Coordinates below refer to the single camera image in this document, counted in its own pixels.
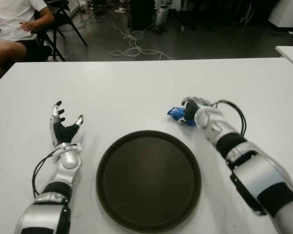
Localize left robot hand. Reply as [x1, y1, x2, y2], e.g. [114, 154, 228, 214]
[49, 100, 84, 148]

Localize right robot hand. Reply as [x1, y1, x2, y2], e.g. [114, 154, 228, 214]
[181, 96, 214, 124]

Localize blue Oreo packet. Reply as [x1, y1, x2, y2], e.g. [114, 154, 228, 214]
[167, 106, 196, 126]

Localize round dark brown tray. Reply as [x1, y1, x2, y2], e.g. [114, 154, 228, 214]
[95, 130, 202, 232]

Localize silver humanoid robot legs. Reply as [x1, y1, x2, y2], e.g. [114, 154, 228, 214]
[154, 0, 173, 35]

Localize folded metal stand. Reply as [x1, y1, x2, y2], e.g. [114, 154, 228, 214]
[240, 1, 256, 26]

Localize white side table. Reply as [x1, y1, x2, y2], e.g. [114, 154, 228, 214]
[275, 45, 293, 74]

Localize black folding chair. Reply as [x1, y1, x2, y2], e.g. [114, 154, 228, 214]
[31, 0, 88, 62]

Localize seated person in white shirt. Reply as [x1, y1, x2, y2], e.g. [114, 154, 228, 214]
[0, 0, 56, 71]

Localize white low shelf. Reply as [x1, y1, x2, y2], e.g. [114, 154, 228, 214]
[67, 0, 81, 16]

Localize white cabinet with black base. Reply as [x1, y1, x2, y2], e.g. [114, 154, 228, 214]
[268, 0, 293, 31]

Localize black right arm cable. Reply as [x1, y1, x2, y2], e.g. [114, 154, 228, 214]
[211, 99, 247, 137]

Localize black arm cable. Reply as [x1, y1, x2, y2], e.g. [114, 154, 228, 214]
[211, 99, 247, 137]
[32, 148, 75, 197]

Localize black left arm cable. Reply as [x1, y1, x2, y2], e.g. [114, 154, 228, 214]
[32, 148, 75, 197]

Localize white floor cable tangle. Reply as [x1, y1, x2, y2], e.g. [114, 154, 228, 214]
[63, 14, 173, 60]

